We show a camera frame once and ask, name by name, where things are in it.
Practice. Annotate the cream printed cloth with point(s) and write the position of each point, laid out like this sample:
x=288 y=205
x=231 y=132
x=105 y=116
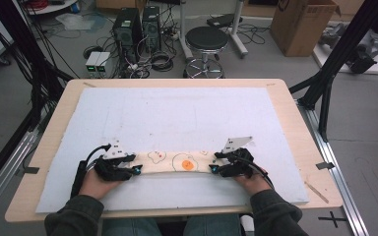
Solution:
x=177 y=162

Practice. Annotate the person's left leg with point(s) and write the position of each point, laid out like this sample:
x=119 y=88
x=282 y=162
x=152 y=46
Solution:
x=131 y=227

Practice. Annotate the person's right hand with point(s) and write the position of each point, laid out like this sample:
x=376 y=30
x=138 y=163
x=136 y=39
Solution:
x=254 y=185

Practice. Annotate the person's leg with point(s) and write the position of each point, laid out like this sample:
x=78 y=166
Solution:
x=213 y=226
x=131 y=227

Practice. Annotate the slim black computer tower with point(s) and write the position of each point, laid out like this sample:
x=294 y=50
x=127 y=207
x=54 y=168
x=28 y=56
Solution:
x=151 y=28

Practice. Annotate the flat black stand base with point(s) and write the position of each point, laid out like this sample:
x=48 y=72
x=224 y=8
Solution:
x=223 y=20

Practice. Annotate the person's left hand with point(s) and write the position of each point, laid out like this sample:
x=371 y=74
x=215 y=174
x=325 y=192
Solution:
x=95 y=187

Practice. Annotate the brown cardboard box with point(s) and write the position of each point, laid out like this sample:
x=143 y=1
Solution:
x=300 y=28

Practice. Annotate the white foam board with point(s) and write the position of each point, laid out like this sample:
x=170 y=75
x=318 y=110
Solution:
x=193 y=114

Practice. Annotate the white round table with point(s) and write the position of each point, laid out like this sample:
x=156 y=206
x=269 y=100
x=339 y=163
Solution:
x=55 y=7

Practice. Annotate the black round stool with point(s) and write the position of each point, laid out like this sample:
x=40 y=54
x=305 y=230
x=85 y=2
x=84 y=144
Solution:
x=206 y=37

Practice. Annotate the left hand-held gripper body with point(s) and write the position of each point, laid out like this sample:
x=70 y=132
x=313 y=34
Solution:
x=113 y=170

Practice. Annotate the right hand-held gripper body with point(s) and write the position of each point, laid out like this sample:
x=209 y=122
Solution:
x=239 y=167

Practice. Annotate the white metal stand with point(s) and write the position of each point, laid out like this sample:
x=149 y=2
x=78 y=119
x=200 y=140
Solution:
x=238 y=29

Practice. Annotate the black metal frame post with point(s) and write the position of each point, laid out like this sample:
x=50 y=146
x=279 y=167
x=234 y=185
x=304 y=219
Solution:
x=18 y=32
x=343 y=49

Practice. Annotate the large black computer tower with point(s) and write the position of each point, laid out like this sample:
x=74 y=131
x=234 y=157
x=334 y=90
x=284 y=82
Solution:
x=126 y=29

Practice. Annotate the black tape piece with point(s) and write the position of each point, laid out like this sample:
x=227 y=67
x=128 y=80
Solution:
x=31 y=170
x=325 y=165

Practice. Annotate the grey and black device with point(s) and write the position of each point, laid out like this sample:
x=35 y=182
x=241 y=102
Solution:
x=362 y=54

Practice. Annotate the aluminium rail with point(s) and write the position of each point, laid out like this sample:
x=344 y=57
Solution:
x=6 y=170
x=338 y=177

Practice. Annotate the clear plastic sheet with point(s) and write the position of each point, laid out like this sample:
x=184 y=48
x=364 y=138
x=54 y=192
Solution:
x=75 y=21

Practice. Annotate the white power supply box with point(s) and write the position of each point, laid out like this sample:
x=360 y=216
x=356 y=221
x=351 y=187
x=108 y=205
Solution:
x=92 y=62
x=103 y=62

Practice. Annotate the person's right leg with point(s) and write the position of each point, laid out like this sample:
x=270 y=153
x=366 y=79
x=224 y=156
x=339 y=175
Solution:
x=213 y=226

